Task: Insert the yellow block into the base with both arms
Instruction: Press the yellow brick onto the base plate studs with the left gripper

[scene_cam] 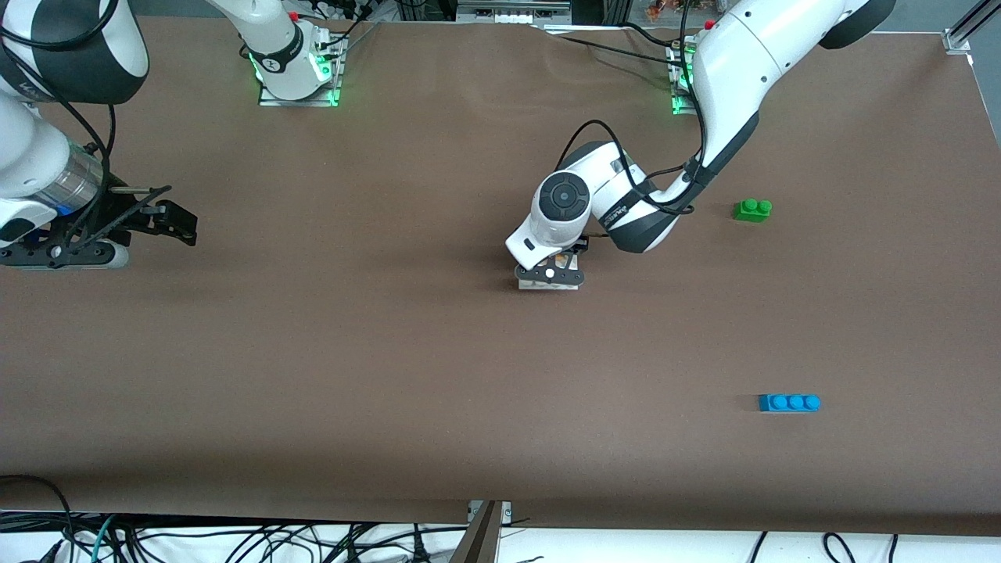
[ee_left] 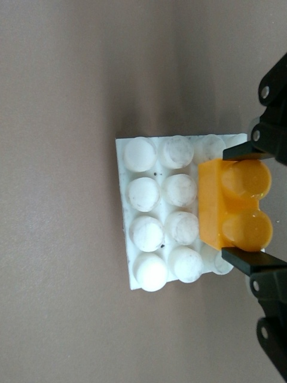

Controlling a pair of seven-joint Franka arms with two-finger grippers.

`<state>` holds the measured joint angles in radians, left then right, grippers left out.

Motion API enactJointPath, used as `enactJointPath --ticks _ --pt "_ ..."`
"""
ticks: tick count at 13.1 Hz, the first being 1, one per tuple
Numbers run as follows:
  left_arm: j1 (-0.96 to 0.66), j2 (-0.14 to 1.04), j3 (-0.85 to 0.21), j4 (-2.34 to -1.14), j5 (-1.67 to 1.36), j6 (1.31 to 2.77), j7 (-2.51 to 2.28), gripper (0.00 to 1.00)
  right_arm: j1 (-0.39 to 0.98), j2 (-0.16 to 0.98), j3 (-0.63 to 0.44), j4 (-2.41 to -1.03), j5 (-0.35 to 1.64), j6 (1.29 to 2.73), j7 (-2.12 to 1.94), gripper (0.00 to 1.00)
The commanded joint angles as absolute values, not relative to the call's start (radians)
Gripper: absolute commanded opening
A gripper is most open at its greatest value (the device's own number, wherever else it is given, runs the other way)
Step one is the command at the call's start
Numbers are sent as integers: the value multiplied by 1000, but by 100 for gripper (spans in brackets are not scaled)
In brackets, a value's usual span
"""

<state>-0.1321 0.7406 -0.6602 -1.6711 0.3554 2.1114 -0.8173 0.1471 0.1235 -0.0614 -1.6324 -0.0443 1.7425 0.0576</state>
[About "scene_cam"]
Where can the green two-stud block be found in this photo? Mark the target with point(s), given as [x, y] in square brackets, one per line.
[749, 213]

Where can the grey equipment box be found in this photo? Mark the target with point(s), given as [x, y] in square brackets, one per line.
[512, 11]

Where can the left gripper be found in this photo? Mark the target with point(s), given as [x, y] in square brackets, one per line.
[580, 248]

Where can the grey diagonal post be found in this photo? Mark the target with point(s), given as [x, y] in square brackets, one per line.
[478, 539]

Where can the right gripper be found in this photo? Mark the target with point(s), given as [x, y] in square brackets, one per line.
[125, 216]

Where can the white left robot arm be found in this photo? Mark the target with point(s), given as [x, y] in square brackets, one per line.
[735, 70]

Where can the blue three-stud block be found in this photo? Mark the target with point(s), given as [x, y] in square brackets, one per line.
[786, 403]

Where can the metal clamp bracket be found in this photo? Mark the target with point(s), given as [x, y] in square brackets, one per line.
[504, 510]

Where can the aluminium frame profile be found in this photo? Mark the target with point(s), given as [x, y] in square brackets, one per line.
[966, 31]

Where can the brown table cover sheet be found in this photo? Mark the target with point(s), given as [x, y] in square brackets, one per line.
[500, 391]

